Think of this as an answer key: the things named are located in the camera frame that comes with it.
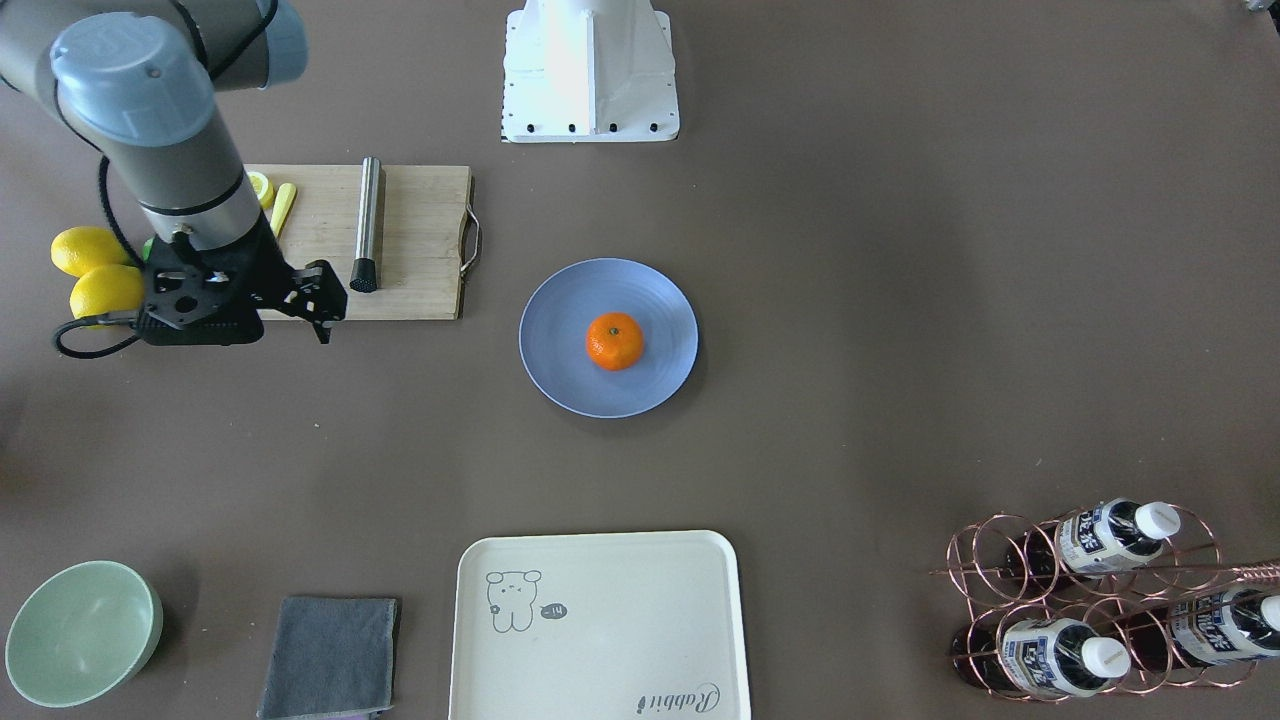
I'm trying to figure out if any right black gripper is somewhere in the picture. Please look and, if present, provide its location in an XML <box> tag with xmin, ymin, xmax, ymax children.
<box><xmin>134</xmin><ymin>217</ymin><xmax>348</xmax><ymax>346</ymax></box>

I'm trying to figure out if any blue plate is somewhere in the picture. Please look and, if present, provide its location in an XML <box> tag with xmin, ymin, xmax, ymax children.
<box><xmin>518</xmin><ymin>258</ymin><xmax>699</xmax><ymax>418</ymax></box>

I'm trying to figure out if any orange fruit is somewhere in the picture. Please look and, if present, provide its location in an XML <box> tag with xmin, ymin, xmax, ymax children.
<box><xmin>585</xmin><ymin>313</ymin><xmax>646</xmax><ymax>372</ymax></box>

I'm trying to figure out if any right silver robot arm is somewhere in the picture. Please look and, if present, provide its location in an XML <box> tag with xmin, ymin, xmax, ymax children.
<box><xmin>1</xmin><ymin>1</ymin><xmax>347</xmax><ymax>356</ymax></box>

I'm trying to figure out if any steel muddler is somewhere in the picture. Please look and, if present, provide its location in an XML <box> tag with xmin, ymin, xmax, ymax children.
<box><xmin>349</xmin><ymin>156</ymin><xmax>383</xmax><ymax>293</ymax></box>

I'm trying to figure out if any yellow plastic knife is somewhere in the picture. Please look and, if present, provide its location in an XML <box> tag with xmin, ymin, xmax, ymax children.
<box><xmin>269</xmin><ymin>182</ymin><xmax>298</xmax><ymax>238</ymax></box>

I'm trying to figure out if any lemon slice one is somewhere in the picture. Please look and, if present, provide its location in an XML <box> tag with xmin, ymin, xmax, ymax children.
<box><xmin>246</xmin><ymin>170</ymin><xmax>276</xmax><ymax>210</ymax></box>

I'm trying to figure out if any wooden cutting board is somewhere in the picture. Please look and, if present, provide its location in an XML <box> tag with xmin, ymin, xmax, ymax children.
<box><xmin>246</xmin><ymin>164</ymin><xmax>474</xmax><ymax>322</ymax></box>

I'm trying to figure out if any yellow lemon front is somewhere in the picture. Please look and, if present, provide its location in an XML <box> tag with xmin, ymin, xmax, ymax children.
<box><xmin>69</xmin><ymin>264</ymin><xmax>145</xmax><ymax>320</ymax></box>

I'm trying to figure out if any yellow lemon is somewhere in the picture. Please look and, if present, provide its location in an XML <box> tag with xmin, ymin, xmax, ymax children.
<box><xmin>69</xmin><ymin>264</ymin><xmax>145</xmax><ymax>320</ymax></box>
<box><xmin>50</xmin><ymin>225</ymin><xmax>136</xmax><ymax>278</ymax></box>

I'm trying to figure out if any yellow lemon back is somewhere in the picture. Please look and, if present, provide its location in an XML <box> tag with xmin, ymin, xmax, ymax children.
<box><xmin>50</xmin><ymin>225</ymin><xmax>136</xmax><ymax>278</ymax></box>

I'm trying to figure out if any grey folded cloth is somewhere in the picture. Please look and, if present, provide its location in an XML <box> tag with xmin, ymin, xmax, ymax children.
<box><xmin>256</xmin><ymin>594</ymin><xmax>401</xmax><ymax>719</ymax></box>

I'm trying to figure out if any green bowl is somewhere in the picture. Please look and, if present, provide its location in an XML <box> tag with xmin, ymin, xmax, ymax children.
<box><xmin>4</xmin><ymin>560</ymin><xmax>164</xmax><ymax>708</ymax></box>

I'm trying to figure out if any cream serving tray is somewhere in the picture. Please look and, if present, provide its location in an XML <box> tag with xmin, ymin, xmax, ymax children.
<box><xmin>448</xmin><ymin>530</ymin><xmax>753</xmax><ymax>719</ymax></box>

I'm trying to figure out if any tea bottle two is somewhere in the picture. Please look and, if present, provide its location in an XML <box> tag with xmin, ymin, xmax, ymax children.
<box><xmin>950</xmin><ymin>619</ymin><xmax>1132</xmax><ymax>701</ymax></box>

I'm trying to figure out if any tea bottle one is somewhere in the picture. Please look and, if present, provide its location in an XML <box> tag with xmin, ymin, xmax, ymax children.
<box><xmin>998</xmin><ymin>498</ymin><xmax>1181</xmax><ymax>591</ymax></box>

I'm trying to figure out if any tea bottle three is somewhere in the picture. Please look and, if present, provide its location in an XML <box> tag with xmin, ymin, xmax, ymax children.
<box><xmin>1114</xmin><ymin>585</ymin><xmax>1279</xmax><ymax>671</ymax></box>

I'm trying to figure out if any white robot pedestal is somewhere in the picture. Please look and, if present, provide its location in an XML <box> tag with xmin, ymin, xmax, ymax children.
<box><xmin>500</xmin><ymin>1</ymin><xmax>681</xmax><ymax>143</ymax></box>

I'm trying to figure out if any copper wire bottle rack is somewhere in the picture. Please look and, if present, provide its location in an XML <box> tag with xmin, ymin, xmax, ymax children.
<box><xmin>942</xmin><ymin>503</ymin><xmax>1277</xmax><ymax>705</ymax></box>

